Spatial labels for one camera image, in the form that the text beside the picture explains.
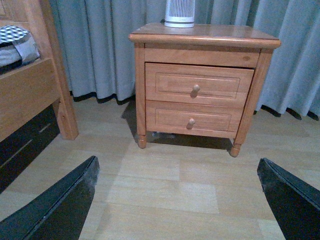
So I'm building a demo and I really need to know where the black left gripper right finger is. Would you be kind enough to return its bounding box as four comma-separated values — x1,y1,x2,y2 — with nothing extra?
257,158,320,240

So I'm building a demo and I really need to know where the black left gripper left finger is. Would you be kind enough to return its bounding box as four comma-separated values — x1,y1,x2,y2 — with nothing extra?
0,156,100,240

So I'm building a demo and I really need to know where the wooden drawer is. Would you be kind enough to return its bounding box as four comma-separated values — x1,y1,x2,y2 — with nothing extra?
145,62,254,108
146,100,243,138

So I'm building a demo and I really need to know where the black under-bed drawer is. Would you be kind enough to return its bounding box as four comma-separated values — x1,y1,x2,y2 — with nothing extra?
0,105,60,192

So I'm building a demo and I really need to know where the wooden nightstand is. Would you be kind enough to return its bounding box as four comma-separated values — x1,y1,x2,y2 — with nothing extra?
129,23,281,157

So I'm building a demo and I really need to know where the grey curtain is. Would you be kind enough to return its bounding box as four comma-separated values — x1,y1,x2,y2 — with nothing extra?
50,0,320,116

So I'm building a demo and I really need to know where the grey mattress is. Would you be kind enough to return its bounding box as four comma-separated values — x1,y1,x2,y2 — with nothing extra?
0,36,40,67

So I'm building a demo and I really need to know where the black white checkered sheet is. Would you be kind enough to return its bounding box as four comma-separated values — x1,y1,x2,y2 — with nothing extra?
0,25,30,44

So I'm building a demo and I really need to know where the white cylindrical air purifier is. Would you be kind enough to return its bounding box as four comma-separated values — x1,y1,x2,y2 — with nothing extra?
164,0,196,28

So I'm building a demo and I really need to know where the wooden bed frame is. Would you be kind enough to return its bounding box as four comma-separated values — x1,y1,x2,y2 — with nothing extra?
0,0,79,140

